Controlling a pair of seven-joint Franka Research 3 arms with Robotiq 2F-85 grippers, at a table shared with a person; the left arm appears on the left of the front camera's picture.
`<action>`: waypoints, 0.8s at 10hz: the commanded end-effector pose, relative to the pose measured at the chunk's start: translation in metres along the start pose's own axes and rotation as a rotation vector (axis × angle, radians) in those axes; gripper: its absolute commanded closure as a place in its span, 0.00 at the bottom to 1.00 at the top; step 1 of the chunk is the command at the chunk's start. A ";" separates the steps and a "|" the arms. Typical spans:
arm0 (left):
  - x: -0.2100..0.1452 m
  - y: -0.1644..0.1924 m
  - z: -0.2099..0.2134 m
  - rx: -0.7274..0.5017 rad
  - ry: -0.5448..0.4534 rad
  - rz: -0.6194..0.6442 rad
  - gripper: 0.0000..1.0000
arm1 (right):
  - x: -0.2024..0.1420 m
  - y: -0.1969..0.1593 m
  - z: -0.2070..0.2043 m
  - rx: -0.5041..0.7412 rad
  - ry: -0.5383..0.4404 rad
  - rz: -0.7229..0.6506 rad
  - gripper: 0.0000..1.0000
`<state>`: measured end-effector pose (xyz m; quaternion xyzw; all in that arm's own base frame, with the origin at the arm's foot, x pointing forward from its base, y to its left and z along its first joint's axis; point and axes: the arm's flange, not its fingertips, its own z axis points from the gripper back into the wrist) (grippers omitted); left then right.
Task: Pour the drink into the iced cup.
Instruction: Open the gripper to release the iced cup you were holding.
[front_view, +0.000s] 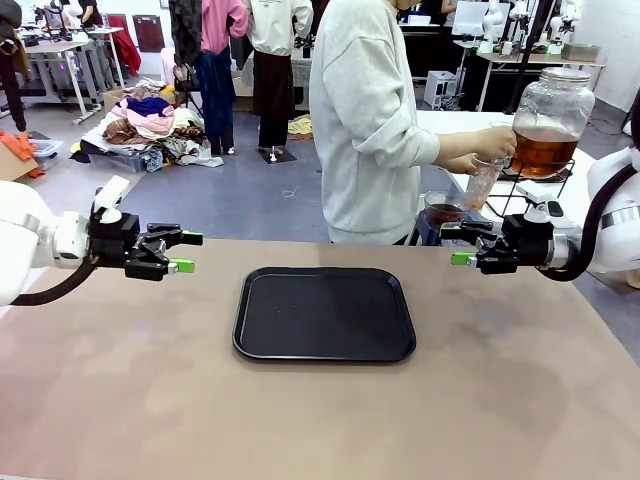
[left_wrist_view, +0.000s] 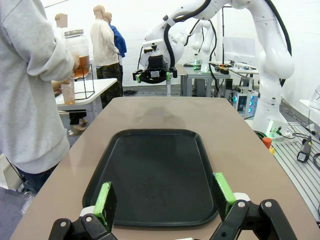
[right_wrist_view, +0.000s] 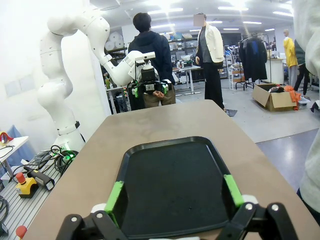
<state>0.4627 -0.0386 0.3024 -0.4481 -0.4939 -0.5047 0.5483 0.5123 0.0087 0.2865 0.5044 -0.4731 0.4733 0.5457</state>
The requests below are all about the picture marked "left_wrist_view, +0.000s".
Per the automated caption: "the aluminium frame workbench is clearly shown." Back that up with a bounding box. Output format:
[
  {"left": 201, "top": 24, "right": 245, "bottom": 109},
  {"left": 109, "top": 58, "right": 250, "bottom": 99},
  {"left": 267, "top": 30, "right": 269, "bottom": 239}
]
[{"left": 181, "top": 63, "right": 260, "bottom": 100}]

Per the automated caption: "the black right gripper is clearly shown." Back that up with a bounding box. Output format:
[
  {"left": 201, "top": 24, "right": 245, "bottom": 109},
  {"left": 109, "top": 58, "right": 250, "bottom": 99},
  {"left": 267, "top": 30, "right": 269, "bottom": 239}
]
[{"left": 132, "top": 55, "right": 178, "bottom": 85}]

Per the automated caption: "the clear plastic cup stack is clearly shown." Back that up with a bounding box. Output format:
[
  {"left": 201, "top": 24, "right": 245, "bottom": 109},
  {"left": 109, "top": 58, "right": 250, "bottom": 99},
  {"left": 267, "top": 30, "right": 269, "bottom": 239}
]
[{"left": 21, "top": 191, "right": 36, "bottom": 216}]

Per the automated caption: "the black pole stand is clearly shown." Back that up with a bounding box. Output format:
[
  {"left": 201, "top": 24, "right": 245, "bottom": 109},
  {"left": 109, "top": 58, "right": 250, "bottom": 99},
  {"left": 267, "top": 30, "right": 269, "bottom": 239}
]
[{"left": 221, "top": 6, "right": 226, "bottom": 66}]

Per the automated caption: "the person's left hand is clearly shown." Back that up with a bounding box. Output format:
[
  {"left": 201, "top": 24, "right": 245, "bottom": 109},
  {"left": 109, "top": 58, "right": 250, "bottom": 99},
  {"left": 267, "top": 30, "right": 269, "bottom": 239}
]
[{"left": 51, "top": 78, "right": 72, "bottom": 97}]

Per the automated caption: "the black plastic tray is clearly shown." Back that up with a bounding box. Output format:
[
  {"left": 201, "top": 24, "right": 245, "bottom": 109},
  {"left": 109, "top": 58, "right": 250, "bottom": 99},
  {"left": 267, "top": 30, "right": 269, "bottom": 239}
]
[{"left": 82, "top": 128, "right": 220, "bottom": 228}]

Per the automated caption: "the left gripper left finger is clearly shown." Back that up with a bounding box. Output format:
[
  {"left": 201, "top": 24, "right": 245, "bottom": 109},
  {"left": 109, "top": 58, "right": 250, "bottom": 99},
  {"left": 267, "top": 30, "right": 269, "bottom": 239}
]
[{"left": 48, "top": 181, "right": 119, "bottom": 240}]

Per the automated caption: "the person's right forearm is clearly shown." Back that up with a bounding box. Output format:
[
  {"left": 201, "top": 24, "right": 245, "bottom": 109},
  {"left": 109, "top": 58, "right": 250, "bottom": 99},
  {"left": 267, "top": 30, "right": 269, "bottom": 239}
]
[{"left": 27, "top": 37, "right": 76, "bottom": 82}]

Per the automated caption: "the black wire dispenser stand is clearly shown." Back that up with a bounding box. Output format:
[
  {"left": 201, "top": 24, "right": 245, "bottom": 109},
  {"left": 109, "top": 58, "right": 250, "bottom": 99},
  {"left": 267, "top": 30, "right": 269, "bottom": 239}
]
[{"left": 72, "top": 64, "right": 96, "bottom": 101}]

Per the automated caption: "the red emergency stop button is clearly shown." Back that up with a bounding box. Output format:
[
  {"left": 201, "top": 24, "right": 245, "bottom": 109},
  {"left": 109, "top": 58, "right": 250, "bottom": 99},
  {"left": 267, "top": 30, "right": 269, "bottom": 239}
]
[{"left": 261, "top": 136, "right": 276, "bottom": 155}]

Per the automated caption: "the brown-topped height-adjustable table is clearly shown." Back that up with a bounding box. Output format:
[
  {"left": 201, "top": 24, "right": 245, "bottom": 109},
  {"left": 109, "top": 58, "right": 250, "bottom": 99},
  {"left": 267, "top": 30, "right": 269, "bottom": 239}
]
[{"left": 166, "top": 63, "right": 188, "bottom": 97}]

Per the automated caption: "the clear plastic cup with ice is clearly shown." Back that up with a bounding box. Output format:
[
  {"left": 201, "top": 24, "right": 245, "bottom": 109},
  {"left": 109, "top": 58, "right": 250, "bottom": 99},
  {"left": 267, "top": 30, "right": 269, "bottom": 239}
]
[{"left": 60, "top": 72, "right": 76, "bottom": 105}]

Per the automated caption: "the mannequin in blue jacket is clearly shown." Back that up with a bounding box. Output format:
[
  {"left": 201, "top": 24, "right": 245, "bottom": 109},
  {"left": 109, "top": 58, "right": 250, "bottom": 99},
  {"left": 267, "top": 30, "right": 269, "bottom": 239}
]
[{"left": 102, "top": 11, "right": 128, "bottom": 97}]

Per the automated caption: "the mannequin in cream sweater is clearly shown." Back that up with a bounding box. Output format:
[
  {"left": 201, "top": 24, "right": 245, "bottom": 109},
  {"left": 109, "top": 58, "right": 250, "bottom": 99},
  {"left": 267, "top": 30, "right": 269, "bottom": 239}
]
[{"left": 89, "top": 4, "right": 122, "bottom": 108}]

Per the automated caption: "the mannequin in white shirt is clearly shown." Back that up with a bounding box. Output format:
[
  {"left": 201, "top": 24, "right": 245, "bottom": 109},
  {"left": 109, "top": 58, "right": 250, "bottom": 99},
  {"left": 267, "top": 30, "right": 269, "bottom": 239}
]
[{"left": 54, "top": 12, "right": 68, "bottom": 41}]

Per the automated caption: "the aluminium slotted base plate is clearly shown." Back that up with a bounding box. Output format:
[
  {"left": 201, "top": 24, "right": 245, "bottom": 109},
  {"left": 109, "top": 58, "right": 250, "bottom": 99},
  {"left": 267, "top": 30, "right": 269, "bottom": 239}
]
[{"left": 271, "top": 122, "right": 320, "bottom": 223}]

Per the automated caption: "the glass drink dispenser jar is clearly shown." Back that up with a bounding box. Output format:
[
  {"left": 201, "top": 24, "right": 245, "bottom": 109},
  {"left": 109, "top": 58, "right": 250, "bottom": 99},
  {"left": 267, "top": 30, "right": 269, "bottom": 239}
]
[{"left": 63, "top": 29, "right": 91, "bottom": 79}]

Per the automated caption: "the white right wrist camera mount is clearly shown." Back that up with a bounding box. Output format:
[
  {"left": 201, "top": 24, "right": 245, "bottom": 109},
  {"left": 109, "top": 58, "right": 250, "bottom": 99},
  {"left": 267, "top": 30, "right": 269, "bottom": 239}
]
[{"left": 138, "top": 39, "right": 165, "bottom": 71}]

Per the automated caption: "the black handheld tool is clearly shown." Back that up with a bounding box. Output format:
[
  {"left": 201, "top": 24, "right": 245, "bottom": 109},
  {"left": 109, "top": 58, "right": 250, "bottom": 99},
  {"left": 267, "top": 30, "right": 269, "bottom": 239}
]
[{"left": 296, "top": 135, "right": 313, "bottom": 163}]

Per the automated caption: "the black corrugated cable hose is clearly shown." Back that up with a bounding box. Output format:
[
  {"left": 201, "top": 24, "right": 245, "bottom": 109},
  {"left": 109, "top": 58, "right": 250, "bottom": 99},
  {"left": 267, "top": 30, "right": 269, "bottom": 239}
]
[{"left": 163, "top": 0, "right": 293, "bottom": 88}]

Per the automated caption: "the white side table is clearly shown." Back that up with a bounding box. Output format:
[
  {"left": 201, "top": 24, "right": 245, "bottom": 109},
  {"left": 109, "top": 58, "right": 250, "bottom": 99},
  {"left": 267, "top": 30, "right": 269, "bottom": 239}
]
[{"left": 53, "top": 78, "right": 118, "bottom": 131}]

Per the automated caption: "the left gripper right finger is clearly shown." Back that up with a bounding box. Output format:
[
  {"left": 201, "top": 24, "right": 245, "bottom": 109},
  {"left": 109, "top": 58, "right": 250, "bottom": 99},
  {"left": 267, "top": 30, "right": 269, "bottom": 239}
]
[{"left": 209, "top": 171, "right": 298, "bottom": 240}]

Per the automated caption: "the person's right hand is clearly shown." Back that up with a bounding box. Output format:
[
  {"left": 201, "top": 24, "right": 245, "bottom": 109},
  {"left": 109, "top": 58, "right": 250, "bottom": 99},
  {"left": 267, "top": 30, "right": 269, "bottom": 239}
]
[{"left": 72, "top": 51, "right": 81, "bottom": 72}]

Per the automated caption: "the computer tower with cyan lights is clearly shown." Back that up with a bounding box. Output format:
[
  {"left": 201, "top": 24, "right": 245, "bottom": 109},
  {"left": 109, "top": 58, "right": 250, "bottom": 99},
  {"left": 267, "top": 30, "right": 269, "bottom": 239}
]
[{"left": 232, "top": 87, "right": 260, "bottom": 118}]

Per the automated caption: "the person's grey sweatshirt body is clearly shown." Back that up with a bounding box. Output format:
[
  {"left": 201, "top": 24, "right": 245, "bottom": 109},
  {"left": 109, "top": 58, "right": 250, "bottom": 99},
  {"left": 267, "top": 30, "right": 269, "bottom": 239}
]
[{"left": 0, "top": 0, "right": 76, "bottom": 193}]

